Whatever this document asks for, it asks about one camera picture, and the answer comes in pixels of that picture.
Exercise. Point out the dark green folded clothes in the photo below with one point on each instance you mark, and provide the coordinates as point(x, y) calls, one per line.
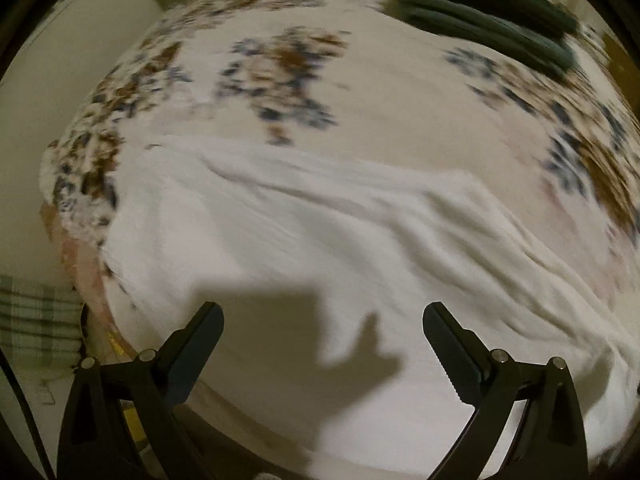
point(490, 17)

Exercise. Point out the green plaid cloth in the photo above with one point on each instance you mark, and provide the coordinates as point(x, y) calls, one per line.
point(35, 325)

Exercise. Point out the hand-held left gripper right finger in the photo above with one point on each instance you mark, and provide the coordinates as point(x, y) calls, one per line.
point(452, 352)

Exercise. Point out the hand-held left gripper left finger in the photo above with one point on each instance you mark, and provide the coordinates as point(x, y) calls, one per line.
point(192, 355)

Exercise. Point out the floral bed sheet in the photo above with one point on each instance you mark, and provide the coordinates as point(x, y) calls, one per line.
point(380, 95)

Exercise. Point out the white towel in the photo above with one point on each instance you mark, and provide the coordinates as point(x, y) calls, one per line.
point(320, 240)

